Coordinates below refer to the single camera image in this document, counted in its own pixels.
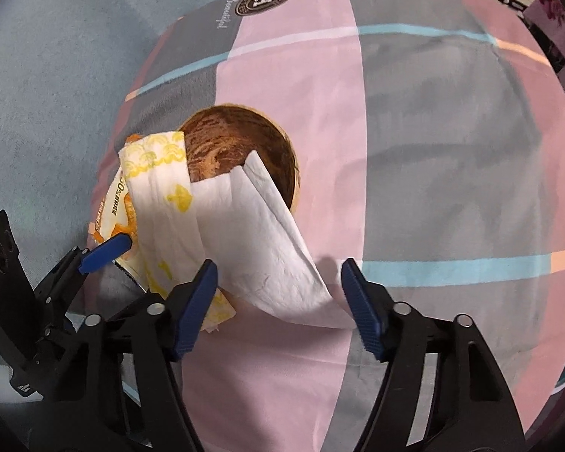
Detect white tissue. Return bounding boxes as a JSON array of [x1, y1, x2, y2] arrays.
[[191, 150, 355, 331]]

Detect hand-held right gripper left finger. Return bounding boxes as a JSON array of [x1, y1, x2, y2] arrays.
[[40, 259, 218, 452]]

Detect yellow printed white napkin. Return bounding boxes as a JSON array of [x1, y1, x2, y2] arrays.
[[118, 129, 237, 334]]

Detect brown coconut shell bowl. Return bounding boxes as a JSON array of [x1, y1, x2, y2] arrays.
[[176, 104, 303, 212]]

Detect light blue sheet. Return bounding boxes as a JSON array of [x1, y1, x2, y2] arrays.
[[0, 0, 276, 406]]

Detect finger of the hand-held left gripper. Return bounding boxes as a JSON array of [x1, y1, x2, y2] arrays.
[[33, 233, 135, 307], [40, 264, 139, 340]]

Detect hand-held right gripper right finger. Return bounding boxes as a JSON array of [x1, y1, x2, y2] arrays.
[[341, 258, 528, 452]]

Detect orange yellow snack packet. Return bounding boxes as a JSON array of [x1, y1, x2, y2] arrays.
[[89, 183, 144, 289]]

